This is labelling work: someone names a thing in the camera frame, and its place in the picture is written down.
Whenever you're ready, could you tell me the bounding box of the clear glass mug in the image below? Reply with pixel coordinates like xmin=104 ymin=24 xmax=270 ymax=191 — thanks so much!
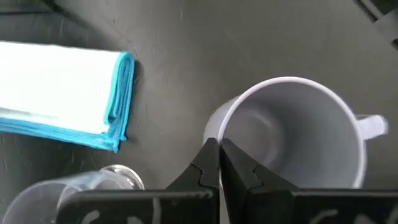
xmin=1 ymin=164 xmax=146 ymax=224

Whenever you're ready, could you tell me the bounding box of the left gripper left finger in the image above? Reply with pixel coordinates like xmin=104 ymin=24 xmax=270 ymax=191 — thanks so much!
xmin=166 ymin=138 xmax=221 ymax=191

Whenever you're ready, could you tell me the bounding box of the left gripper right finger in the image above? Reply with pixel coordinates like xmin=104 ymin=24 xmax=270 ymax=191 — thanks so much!
xmin=220 ymin=138 xmax=300 ymax=224

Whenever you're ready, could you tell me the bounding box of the grey plastic mug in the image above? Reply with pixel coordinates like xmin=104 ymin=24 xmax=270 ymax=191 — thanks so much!
xmin=202 ymin=76 xmax=389 ymax=190

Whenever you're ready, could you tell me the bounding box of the folded blue-edged cloth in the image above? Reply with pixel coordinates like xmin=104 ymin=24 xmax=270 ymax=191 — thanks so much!
xmin=0 ymin=40 xmax=136 ymax=154

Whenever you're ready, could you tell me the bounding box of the black table frame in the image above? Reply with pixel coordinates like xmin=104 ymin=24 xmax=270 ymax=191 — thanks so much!
xmin=353 ymin=0 xmax=398 ymax=50

